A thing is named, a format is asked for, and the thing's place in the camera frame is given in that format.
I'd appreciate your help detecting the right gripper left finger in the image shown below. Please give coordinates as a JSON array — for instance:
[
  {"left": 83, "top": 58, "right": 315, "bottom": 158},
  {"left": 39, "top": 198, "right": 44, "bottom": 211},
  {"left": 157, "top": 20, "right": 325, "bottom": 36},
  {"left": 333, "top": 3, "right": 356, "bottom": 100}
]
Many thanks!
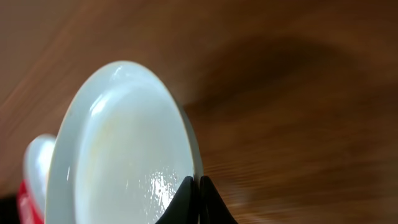
[{"left": 156, "top": 176, "right": 198, "bottom": 224}]

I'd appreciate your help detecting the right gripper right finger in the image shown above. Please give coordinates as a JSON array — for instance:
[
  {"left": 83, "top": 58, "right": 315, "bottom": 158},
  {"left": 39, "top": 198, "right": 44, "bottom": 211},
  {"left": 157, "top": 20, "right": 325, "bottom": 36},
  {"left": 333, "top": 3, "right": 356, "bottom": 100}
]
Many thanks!
[{"left": 199, "top": 175, "right": 238, "bottom": 224}]

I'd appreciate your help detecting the white plate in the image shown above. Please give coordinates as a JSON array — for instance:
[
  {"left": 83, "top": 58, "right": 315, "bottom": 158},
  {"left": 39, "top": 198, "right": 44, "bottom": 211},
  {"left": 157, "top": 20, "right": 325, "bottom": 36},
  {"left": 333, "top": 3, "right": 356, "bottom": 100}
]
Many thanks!
[
  {"left": 45, "top": 61, "right": 203, "bottom": 223},
  {"left": 23, "top": 134, "right": 56, "bottom": 218}
]

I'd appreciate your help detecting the red plastic tray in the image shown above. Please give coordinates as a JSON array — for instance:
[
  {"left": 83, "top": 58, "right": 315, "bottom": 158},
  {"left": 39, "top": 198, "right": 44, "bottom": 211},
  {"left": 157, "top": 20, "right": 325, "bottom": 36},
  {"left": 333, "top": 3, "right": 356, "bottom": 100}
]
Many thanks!
[{"left": 17, "top": 181, "right": 44, "bottom": 224}]

